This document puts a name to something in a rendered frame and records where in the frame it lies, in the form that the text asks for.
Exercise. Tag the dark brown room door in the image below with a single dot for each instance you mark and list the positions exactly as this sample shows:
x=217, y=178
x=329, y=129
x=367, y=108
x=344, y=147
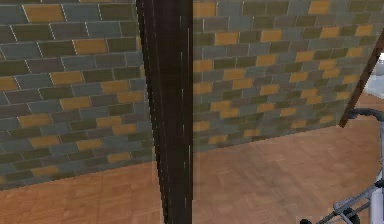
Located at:
x=171, y=100

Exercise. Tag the grey metal wheeled frame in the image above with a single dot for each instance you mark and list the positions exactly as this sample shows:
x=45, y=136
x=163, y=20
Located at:
x=377, y=203

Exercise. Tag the brown wooden door frame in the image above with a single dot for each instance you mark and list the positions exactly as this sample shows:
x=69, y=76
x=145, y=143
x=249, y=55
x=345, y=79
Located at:
x=361, y=85

